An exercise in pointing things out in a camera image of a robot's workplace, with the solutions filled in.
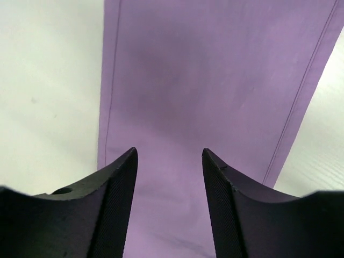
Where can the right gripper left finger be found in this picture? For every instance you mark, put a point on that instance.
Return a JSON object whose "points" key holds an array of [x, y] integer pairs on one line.
{"points": [[88, 218]]}

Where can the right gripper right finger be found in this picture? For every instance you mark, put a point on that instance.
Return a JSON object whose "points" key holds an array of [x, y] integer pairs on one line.
{"points": [[249, 219]]}

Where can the purple trousers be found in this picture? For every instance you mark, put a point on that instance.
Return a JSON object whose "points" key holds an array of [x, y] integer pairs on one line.
{"points": [[180, 76]]}

